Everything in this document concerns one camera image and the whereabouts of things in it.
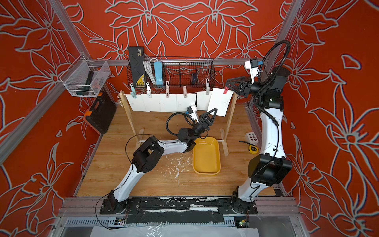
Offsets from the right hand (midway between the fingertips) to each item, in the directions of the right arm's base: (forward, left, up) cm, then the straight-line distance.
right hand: (224, 85), depth 61 cm
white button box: (+2, -26, -44) cm, 51 cm away
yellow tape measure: (-6, -25, -46) cm, 53 cm away
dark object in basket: (+28, +12, -16) cm, 35 cm away
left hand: (-3, +2, -12) cm, 13 cm away
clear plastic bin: (+24, +81, -13) cm, 85 cm away
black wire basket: (+36, +25, -16) cm, 46 cm away
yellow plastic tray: (-11, +5, -46) cm, 47 cm away
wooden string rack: (+2, -8, -42) cm, 43 cm away
